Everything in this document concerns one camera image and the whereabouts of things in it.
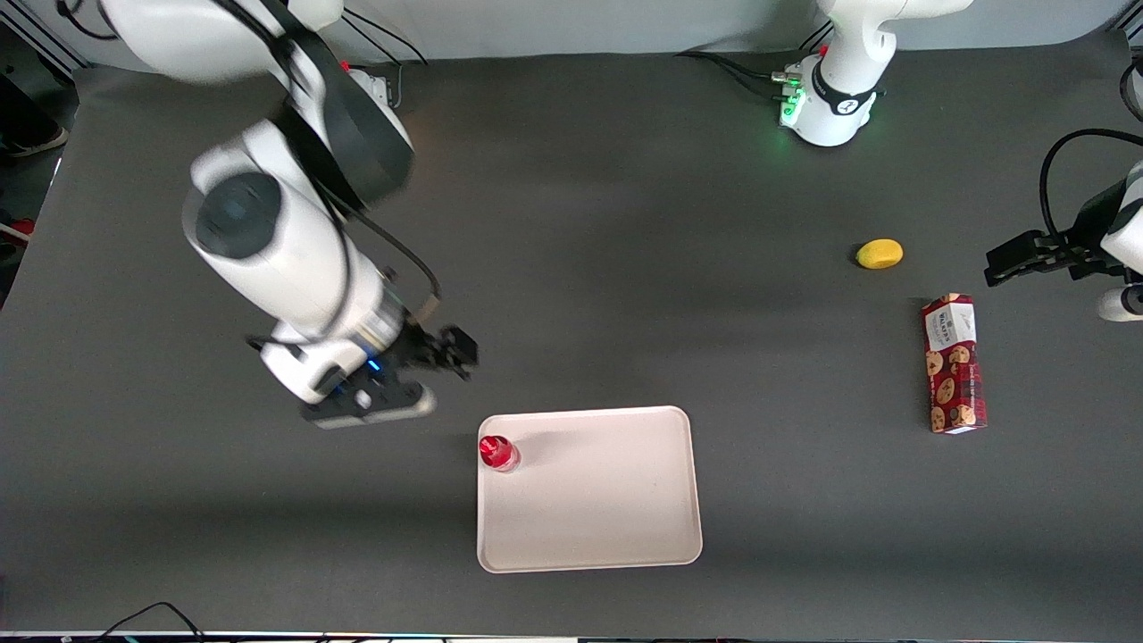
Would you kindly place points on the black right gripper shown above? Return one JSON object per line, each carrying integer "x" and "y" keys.
{"x": 421, "y": 350}

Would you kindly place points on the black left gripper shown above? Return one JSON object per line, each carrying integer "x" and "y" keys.
{"x": 1075, "y": 243}

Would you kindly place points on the red coke bottle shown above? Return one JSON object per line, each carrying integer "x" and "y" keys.
{"x": 498, "y": 453}

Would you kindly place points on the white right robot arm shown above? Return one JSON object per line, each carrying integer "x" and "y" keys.
{"x": 286, "y": 259}

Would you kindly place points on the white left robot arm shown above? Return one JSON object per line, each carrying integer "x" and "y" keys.
{"x": 835, "y": 116}

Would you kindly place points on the beige plastic tray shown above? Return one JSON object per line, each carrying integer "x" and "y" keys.
{"x": 598, "y": 500}

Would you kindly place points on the red tartan cookie box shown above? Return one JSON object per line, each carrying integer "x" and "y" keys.
{"x": 954, "y": 366}

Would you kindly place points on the yellow lemon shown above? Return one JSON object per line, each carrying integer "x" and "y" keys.
{"x": 880, "y": 254}

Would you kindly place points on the dark shoe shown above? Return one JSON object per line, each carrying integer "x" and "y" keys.
{"x": 40, "y": 141}

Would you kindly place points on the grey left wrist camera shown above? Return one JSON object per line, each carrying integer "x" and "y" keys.
{"x": 1121, "y": 304}

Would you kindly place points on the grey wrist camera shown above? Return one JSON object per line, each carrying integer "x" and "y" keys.
{"x": 375, "y": 406}
{"x": 1121, "y": 304}

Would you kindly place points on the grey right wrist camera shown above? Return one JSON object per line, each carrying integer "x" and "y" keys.
{"x": 375, "y": 406}

